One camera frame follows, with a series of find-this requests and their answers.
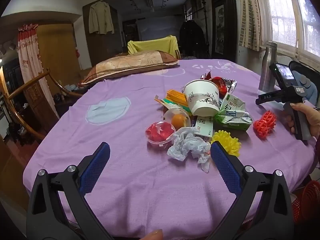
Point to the tangerine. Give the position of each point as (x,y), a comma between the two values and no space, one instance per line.
(178,121)

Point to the white plastic bag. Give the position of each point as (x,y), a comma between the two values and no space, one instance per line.
(186,142)

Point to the dark framed painting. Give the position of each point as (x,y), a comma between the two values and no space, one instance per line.
(220,30)

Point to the red plastic basket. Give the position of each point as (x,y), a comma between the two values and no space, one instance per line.
(310,197)

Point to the clear plastic dome container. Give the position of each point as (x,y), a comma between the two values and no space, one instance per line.
(168,113)

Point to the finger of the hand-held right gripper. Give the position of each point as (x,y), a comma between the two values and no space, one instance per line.
(268,98)

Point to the wooden armchair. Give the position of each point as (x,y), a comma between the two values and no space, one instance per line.
(15,115)

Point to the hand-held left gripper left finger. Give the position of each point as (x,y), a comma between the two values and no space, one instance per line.
(96,165)

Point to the brown beige pillow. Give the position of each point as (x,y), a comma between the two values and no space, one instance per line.
(130,63)

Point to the red foam net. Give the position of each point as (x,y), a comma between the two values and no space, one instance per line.
(265,123)

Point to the person's right hand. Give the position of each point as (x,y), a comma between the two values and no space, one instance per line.
(312,120)

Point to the metal bottle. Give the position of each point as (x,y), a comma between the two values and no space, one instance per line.
(267,70)

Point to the pink floral curtain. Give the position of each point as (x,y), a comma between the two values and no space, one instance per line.
(28,62)

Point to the yellow spiky ball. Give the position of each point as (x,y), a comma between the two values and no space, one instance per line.
(228,141)

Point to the dark red snack wrapper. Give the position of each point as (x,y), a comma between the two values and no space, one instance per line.
(226,83)

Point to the checked window curtain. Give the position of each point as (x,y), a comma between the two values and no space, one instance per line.
(247,17)

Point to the yellow chair cover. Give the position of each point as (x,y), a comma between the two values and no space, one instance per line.
(150,45)

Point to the beige hanging jacket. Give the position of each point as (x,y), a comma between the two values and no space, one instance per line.
(101,17)

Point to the black hanging coat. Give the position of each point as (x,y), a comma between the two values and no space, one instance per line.
(192,37)

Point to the white green-print box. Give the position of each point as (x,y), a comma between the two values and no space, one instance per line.
(203,127)

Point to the window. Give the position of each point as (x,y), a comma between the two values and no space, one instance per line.
(282,12)

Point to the black office chair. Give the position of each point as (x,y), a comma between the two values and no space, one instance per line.
(310,67)

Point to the person's left hand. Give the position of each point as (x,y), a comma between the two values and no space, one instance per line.
(152,235)

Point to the blue seat cushion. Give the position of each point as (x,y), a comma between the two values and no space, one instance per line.
(303,81)

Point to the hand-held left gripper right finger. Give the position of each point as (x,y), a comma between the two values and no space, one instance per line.
(226,167)

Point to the green striped packet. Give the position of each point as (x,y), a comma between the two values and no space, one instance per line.
(167,102)

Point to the dark wooden wardrobe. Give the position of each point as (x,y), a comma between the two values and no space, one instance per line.
(117,30)

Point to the clear cup with red wrapper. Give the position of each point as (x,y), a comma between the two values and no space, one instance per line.
(160,131)

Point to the white paper cup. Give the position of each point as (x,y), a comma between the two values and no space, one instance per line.
(202,97)

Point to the green white milk carton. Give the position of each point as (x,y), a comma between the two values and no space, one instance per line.
(231,115)

